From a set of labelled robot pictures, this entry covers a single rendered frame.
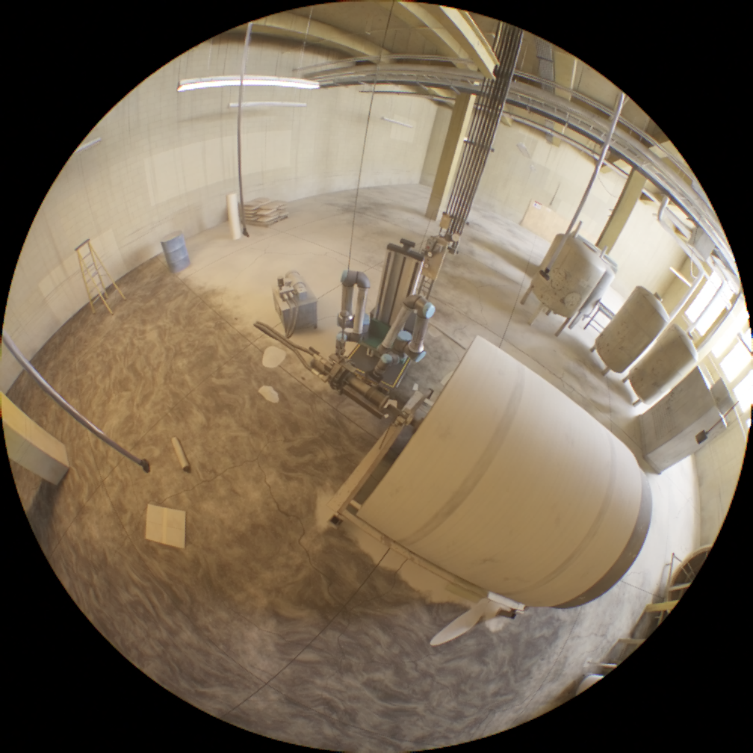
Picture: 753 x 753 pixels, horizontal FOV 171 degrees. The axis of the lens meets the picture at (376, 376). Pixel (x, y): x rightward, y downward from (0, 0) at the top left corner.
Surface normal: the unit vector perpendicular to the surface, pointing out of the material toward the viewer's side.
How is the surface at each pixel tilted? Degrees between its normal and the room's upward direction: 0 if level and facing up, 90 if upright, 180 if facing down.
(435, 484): 43
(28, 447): 90
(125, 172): 90
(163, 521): 0
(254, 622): 0
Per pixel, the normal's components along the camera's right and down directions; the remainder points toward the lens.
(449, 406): -0.06, -0.34
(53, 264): 0.81, 0.53
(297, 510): 0.15, -0.59
